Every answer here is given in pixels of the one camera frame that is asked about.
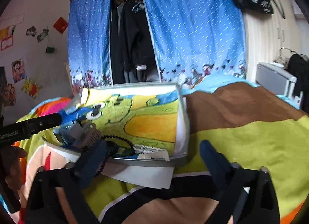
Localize black bead necklace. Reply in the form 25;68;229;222
95;134;135;176

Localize brown hair claw clip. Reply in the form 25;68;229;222
73;123;102;150

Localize light blue smart watch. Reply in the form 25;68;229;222
53;108;83;145

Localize white pearl bracelet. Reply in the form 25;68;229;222
133;144;167;154

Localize left hand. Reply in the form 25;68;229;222
1;146;28;191

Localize colourful patchwork bed sheet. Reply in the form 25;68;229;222
12;76;308;223

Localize white tray with cartoon towel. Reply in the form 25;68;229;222
42;82;190;168

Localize grey white storage box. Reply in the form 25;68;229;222
255;62;303;108

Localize dark hanging clothes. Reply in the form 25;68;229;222
110;0;160;84

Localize black clothes pile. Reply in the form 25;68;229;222
287;54;309;114

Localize left blue printed curtain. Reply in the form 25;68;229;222
68;0;113;94

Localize blue printed curtain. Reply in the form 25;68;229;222
144;0;246;87
68;0;113;94

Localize white wardrobe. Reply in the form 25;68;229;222
243;0;300;82

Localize right blue printed curtain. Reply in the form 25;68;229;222
144;0;246;87

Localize yellow bear wall sticker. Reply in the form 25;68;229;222
21;77;41;99

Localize cartoon wall poster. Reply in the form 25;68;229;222
12;58;26;83

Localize red square wall sticker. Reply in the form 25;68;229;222
53;17;68;34

